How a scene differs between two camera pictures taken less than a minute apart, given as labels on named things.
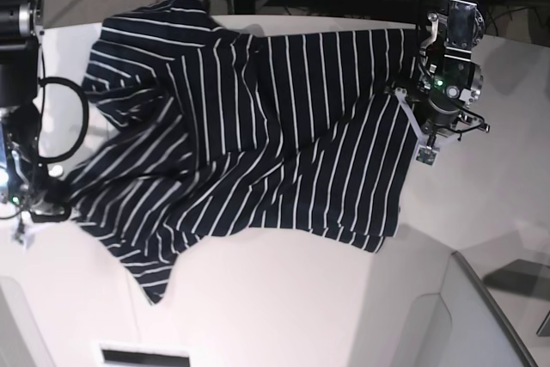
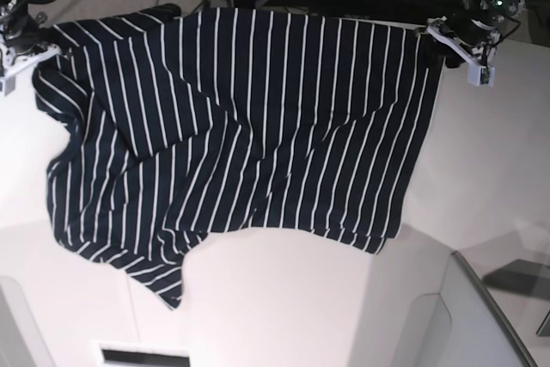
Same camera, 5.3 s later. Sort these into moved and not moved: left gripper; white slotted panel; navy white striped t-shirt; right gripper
Moved: left gripper; right gripper; navy white striped t-shirt
Not moved: white slotted panel
